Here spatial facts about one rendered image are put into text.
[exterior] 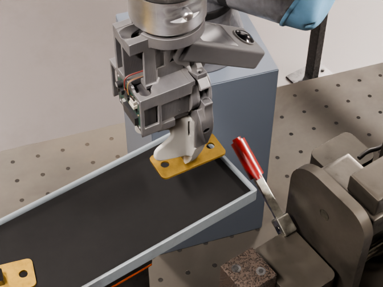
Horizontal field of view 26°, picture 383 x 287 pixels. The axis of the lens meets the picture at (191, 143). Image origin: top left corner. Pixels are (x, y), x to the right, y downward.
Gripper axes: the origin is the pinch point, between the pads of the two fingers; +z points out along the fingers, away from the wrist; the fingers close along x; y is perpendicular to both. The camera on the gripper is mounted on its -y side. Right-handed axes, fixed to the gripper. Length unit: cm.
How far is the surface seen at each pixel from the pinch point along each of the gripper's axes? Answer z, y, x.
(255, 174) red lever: 10.3, -9.5, 0.5
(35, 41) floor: 124, -28, -165
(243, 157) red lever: 9.0, -9.0, -1.8
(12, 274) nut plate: 7.1, 23.1, 1.7
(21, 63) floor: 124, -20, -157
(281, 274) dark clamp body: 15.5, -6.4, 11.9
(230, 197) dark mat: 7.5, -3.6, 3.9
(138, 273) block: 15.0, 8.9, 3.6
